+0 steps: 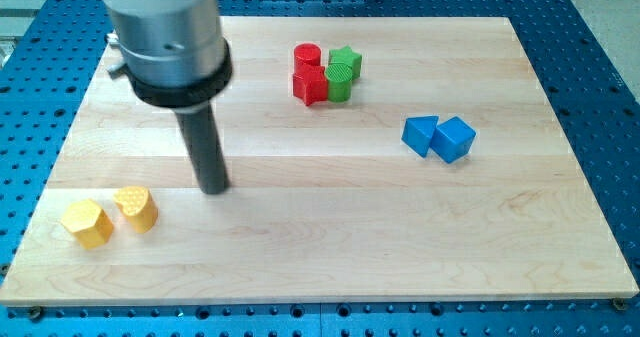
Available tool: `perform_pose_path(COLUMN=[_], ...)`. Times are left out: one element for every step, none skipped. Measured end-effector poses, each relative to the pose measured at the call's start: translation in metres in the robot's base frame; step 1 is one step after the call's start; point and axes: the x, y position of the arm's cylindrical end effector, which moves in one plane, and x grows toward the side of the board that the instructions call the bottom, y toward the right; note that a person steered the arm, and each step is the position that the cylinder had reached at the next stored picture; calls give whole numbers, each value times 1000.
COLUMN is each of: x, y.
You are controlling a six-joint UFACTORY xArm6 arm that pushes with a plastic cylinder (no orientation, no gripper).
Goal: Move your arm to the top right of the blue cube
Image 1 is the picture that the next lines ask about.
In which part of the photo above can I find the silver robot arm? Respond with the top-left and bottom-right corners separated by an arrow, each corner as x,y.
103,0 -> 232,113

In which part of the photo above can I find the blue cube block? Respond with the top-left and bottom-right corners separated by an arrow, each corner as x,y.
430,117 -> 476,164

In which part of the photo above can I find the light wooden board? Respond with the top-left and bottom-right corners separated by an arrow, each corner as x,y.
1,17 -> 638,306

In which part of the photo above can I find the red star block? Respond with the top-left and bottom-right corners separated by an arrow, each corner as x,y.
292,65 -> 329,106

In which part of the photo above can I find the green cylinder block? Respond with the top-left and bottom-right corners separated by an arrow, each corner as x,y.
325,63 -> 353,103

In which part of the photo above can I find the green star block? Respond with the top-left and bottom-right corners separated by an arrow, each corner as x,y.
329,46 -> 363,79

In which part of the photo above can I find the blue triangular prism block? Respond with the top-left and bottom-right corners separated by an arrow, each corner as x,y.
401,116 -> 439,157

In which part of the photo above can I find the red cylinder block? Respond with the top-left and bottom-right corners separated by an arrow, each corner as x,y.
293,43 -> 322,72

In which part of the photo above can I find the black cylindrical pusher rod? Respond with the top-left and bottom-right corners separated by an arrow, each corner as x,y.
175,104 -> 229,195

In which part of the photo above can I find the yellow heart block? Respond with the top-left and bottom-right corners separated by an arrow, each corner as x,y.
113,186 -> 158,234

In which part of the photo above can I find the yellow hexagon block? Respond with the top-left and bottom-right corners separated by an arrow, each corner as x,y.
60,199 -> 114,250

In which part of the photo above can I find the blue perforated metal table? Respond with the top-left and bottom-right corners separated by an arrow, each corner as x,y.
1,0 -> 639,336

